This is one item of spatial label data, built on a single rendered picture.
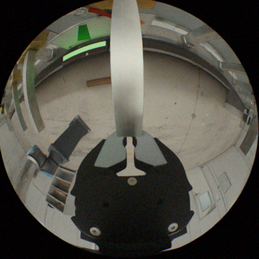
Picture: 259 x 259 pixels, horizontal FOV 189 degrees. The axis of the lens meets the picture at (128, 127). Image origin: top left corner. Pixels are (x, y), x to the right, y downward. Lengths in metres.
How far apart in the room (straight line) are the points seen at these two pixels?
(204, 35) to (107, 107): 1.02
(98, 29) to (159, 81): 0.88
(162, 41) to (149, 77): 0.71
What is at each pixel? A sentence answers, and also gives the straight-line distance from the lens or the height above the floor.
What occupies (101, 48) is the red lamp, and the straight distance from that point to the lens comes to 0.27.
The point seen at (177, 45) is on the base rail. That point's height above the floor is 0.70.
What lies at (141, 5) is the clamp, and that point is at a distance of 0.21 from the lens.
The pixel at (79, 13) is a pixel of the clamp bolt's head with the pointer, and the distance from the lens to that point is 0.20.
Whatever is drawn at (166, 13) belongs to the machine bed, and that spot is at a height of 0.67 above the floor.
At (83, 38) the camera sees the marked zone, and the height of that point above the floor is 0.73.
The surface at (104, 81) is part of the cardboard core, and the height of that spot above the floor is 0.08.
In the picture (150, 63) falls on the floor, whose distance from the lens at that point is 1.01.
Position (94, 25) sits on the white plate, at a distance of 0.25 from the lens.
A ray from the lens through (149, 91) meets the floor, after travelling 0.97.
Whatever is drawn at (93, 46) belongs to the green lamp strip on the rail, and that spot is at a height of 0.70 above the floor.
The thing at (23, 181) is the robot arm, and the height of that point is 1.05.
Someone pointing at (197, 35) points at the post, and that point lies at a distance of 0.31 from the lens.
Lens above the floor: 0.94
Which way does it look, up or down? 59 degrees down
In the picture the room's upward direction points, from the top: 179 degrees clockwise
